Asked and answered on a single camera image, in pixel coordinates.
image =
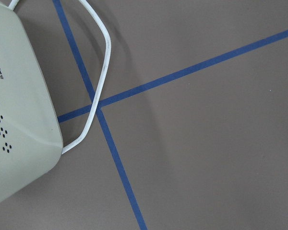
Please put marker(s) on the cream toaster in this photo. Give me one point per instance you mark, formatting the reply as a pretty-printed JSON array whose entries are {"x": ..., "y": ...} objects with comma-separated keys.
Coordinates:
[{"x": 30, "y": 138}]

